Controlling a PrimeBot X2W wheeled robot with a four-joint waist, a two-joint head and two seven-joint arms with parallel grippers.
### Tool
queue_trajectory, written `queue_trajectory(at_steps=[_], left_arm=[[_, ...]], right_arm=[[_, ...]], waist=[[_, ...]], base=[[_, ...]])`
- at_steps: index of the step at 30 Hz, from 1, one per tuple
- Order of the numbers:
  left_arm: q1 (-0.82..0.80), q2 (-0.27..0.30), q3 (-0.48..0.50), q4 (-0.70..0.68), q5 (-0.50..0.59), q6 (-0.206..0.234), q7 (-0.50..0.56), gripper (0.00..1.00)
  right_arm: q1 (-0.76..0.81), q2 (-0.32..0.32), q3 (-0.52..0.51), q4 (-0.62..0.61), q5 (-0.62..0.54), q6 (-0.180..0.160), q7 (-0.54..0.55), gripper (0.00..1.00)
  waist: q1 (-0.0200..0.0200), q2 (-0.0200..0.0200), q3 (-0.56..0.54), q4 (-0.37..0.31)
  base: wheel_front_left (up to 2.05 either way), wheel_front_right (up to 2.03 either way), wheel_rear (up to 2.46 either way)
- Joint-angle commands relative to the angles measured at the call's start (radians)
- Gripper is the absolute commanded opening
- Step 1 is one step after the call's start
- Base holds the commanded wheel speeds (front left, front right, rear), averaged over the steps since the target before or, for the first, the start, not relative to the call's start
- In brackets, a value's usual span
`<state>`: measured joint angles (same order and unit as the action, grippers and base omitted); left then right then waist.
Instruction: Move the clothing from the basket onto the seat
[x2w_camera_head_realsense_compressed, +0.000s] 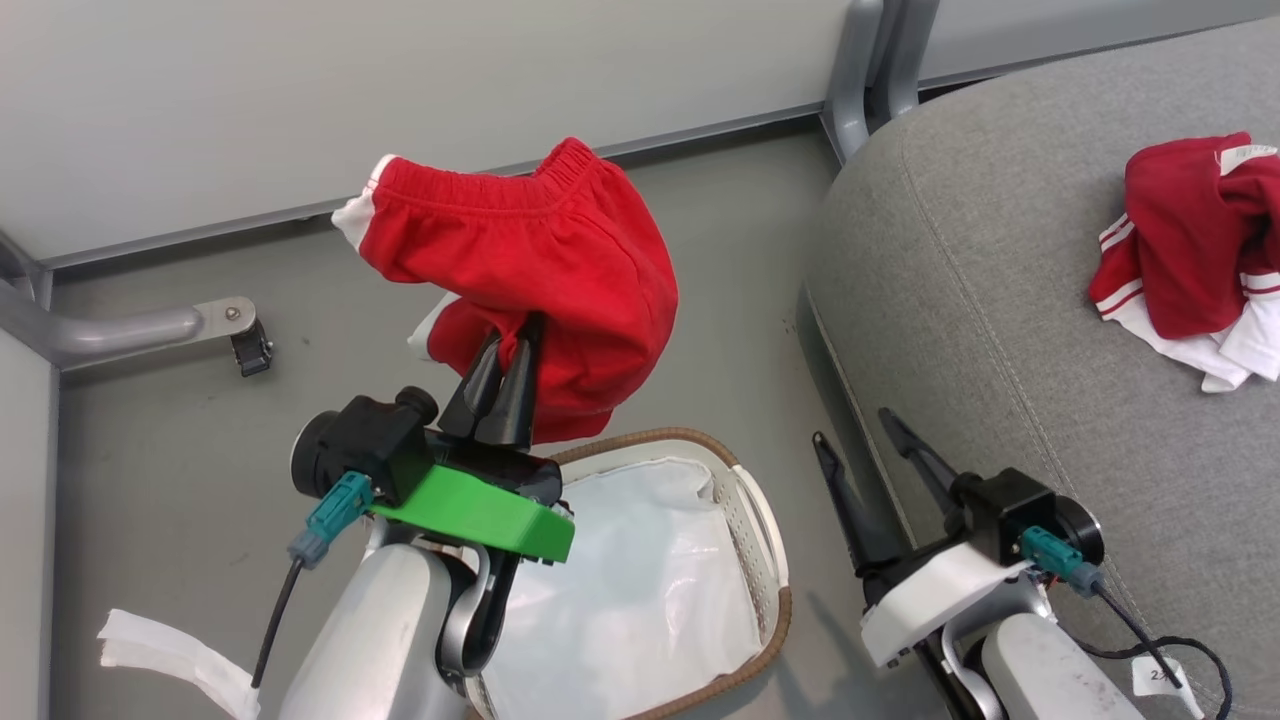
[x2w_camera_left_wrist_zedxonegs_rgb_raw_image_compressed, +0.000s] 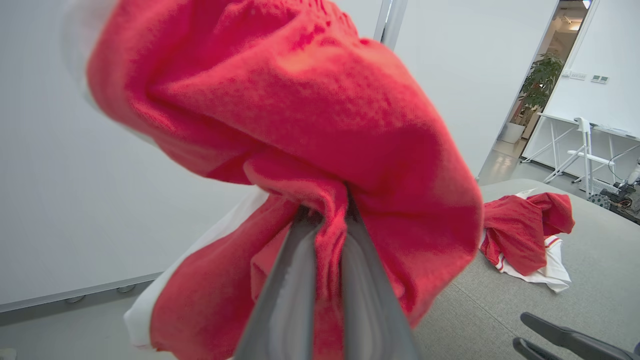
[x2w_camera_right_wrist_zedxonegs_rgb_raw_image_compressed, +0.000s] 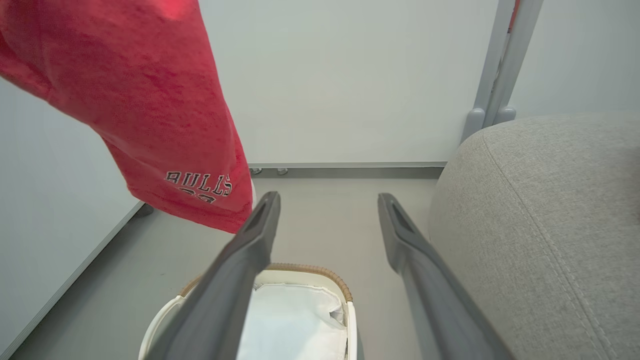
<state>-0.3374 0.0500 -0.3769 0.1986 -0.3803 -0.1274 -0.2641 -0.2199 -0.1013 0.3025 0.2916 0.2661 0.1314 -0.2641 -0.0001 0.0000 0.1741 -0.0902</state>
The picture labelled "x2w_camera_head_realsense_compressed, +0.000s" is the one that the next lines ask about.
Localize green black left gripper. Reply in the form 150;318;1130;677
370;312;577;564

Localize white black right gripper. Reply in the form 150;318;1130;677
812;408;1032;669

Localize red shorts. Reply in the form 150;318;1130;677
332;137;680;445

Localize red white striped jersey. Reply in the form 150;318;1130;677
1088;132;1280;393

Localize grey fabric sofa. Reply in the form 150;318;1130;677
800;15;1280;720

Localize white laundry basket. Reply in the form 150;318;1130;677
465;427;794;720

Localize black caster wheel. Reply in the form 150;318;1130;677
230;320;274;378

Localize grey table leg with caster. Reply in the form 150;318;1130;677
0;235;258;371

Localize white tape strip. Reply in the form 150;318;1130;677
97;608;262;720

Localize grey metal partition foot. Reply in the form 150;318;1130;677
820;0;942;167

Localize black cable teal connector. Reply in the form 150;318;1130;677
250;472;377;691
1020;526;1234;720

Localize white paper cable tag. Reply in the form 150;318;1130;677
1132;655;1207;719

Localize grey partition frame rail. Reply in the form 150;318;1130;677
40;100;836;271

